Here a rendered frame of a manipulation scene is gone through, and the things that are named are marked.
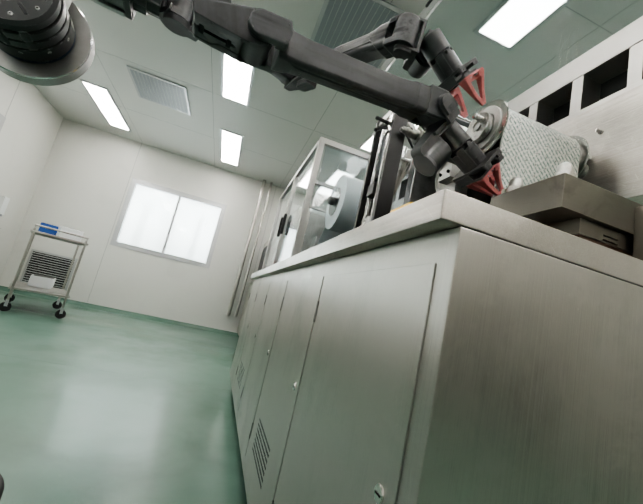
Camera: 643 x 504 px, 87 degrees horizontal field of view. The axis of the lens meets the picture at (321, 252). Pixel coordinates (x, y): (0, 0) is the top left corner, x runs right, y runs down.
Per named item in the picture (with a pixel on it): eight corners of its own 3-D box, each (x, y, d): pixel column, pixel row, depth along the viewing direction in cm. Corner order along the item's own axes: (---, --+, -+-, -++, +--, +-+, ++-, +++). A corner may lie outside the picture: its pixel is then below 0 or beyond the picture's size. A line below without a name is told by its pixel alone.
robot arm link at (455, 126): (457, 111, 72) (441, 123, 78) (437, 131, 70) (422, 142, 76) (477, 136, 73) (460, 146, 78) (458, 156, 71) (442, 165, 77)
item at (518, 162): (489, 214, 76) (500, 139, 79) (568, 243, 82) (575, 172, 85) (491, 214, 75) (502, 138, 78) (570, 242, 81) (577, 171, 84)
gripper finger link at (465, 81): (482, 106, 76) (459, 70, 75) (460, 121, 83) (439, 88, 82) (500, 93, 78) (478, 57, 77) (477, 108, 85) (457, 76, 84)
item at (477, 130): (464, 128, 90) (485, 105, 84) (470, 131, 90) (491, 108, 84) (468, 147, 86) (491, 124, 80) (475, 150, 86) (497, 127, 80)
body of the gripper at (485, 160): (489, 172, 70) (466, 145, 69) (456, 186, 80) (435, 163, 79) (505, 153, 72) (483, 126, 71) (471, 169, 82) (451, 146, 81)
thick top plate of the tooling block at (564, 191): (486, 224, 70) (490, 196, 71) (624, 271, 80) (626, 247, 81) (561, 206, 55) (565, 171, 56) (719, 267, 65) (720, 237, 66)
